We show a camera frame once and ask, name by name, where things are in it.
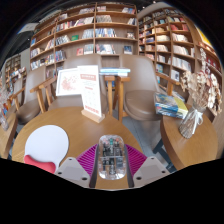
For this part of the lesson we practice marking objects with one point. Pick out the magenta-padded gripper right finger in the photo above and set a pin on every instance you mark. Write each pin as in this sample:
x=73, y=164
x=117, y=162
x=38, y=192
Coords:
x=150, y=168

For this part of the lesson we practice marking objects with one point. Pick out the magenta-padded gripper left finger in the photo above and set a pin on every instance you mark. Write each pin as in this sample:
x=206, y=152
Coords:
x=71, y=170

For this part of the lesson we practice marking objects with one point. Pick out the transparent computer mouse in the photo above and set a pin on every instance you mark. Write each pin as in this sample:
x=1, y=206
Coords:
x=112, y=156

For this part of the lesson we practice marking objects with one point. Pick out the white mouse pad red rest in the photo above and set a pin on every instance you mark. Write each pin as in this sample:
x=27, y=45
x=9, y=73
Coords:
x=46, y=143

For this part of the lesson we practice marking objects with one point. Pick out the round wooden side table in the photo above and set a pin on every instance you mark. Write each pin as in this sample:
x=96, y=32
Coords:
x=6, y=136
x=193, y=150

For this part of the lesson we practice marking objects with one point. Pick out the stack of colourful books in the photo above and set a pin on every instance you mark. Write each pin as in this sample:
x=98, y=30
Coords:
x=170, y=105

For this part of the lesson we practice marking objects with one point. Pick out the brown padded wooden armchair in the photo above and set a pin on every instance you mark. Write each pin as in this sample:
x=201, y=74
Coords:
x=86, y=60
x=31, y=86
x=140, y=90

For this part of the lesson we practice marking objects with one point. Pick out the white red sign wooden base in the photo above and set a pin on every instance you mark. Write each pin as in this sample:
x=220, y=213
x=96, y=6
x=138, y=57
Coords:
x=90, y=90

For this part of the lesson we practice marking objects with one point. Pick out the white framed flower picture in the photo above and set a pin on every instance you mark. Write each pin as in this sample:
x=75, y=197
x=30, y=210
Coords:
x=68, y=82

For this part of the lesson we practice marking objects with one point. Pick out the glass vase pink dried flowers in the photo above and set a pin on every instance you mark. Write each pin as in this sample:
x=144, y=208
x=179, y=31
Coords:
x=3, y=110

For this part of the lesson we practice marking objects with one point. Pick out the glass vase beige dried flowers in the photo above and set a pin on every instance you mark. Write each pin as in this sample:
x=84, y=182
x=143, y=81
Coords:
x=200, y=86

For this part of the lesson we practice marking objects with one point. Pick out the flat blue white book stack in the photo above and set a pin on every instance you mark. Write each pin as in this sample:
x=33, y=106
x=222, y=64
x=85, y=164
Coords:
x=115, y=71

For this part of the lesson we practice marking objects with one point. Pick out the small distant wooden bookshelf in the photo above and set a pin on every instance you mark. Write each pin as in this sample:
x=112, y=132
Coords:
x=13, y=68

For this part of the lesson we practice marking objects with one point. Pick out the tall angled wooden bookshelf unit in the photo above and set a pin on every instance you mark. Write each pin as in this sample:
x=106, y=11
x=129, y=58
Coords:
x=166, y=43

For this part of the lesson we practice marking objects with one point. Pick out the white hanging ceiling sign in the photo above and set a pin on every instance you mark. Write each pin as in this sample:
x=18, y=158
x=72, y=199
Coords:
x=28, y=28

